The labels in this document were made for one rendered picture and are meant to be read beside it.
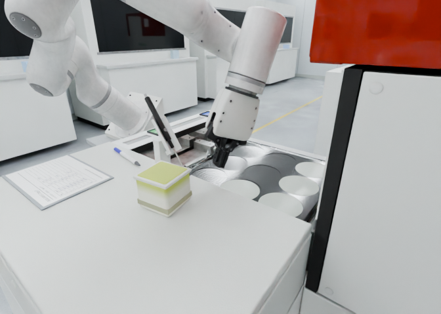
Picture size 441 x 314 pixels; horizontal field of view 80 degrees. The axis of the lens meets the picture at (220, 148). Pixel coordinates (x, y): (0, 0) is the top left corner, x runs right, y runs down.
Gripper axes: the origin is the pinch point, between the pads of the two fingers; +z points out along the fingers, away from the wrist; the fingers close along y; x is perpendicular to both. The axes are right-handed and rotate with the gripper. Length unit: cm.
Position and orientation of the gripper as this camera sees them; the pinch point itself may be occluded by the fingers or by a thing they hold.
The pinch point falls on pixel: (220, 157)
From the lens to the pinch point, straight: 60.1
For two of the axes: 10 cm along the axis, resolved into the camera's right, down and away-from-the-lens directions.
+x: 4.7, 3.6, -8.1
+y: -8.3, -1.3, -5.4
